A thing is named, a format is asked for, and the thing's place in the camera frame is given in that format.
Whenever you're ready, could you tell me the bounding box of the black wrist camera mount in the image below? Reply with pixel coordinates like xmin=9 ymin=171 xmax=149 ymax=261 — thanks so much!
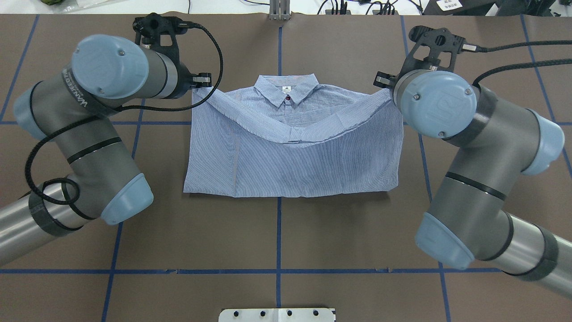
xmin=399 ymin=25 xmax=466 ymax=77
xmin=132 ymin=13 xmax=189 ymax=64

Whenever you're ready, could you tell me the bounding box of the light blue striped shirt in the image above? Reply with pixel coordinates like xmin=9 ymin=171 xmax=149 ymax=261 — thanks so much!
xmin=183 ymin=75 xmax=403 ymax=198

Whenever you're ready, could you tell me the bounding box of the green folded cloth pouch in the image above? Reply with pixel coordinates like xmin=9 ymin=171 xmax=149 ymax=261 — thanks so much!
xmin=40 ymin=0 xmax=65 ymax=6

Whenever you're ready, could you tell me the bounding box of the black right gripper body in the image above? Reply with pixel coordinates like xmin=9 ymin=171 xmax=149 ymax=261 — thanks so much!
xmin=391 ymin=75 xmax=405 ymax=103

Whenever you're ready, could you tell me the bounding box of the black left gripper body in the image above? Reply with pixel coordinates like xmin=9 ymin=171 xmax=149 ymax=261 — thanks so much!
xmin=174 ymin=65 xmax=194 ymax=99

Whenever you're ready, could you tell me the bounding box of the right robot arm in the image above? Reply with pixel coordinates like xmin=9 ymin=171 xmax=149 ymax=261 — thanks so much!
xmin=374 ymin=70 xmax=571 ymax=298

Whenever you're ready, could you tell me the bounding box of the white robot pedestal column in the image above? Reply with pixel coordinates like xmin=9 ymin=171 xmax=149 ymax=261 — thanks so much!
xmin=218 ymin=308 xmax=337 ymax=322

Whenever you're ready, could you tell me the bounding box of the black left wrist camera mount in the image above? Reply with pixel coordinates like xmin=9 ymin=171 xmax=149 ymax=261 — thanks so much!
xmin=132 ymin=13 xmax=189 ymax=64

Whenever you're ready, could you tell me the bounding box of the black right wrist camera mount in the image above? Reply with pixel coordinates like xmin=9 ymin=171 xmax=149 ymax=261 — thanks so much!
xmin=399 ymin=25 xmax=466 ymax=77

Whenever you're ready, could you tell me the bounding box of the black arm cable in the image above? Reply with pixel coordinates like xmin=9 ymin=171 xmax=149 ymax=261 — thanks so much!
xmin=463 ymin=40 xmax=572 ymax=88
xmin=25 ymin=22 xmax=224 ymax=205

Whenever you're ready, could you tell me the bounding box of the aluminium frame post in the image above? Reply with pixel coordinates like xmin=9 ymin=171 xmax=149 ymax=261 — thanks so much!
xmin=269 ymin=0 xmax=291 ymax=21

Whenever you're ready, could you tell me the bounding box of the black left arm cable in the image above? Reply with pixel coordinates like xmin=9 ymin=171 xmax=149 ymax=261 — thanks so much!
xmin=25 ymin=22 xmax=224 ymax=205

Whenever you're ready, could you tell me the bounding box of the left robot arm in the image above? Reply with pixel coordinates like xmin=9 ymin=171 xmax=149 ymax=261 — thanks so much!
xmin=1 ymin=34 xmax=212 ymax=265

